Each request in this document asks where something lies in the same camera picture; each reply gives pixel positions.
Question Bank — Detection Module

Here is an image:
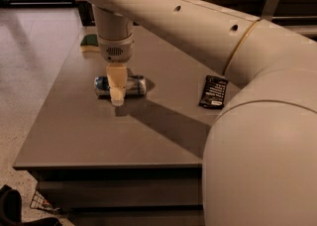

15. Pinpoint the red bull can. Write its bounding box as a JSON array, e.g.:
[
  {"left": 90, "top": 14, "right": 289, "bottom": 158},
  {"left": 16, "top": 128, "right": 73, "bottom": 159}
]
[{"left": 94, "top": 75, "right": 147, "bottom": 96}]

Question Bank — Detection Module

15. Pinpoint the right metal rail bracket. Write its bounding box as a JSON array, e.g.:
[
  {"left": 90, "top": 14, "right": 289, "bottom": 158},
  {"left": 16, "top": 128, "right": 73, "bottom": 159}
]
[{"left": 261, "top": 0, "right": 279, "bottom": 21}]

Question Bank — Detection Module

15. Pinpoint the green yellow sponge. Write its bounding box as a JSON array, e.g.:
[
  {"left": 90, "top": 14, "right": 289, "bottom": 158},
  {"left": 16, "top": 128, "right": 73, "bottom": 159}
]
[{"left": 80, "top": 34, "right": 99, "bottom": 53}]

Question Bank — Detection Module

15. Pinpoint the grey drawer cabinet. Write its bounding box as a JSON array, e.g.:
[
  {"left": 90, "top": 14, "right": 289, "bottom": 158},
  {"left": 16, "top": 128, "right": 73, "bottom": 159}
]
[{"left": 14, "top": 27, "right": 219, "bottom": 226}]

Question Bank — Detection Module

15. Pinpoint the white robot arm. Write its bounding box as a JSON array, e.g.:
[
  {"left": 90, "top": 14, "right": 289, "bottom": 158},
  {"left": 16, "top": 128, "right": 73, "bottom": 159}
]
[{"left": 87, "top": 0, "right": 317, "bottom": 226}]

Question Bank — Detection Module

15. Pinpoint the black snack packet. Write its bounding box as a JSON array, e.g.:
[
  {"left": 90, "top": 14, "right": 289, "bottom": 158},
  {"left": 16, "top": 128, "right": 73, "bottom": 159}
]
[{"left": 199, "top": 75, "right": 228, "bottom": 109}]

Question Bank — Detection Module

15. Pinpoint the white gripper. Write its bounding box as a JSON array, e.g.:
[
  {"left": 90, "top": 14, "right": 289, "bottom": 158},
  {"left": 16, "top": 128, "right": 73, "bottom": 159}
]
[{"left": 97, "top": 35, "right": 134, "bottom": 106}]

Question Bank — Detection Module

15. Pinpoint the wire basket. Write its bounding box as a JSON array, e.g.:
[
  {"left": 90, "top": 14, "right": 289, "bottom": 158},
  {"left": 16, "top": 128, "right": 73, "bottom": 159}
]
[{"left": 30, "top": 190, "right": 59, "bottom": 213}]

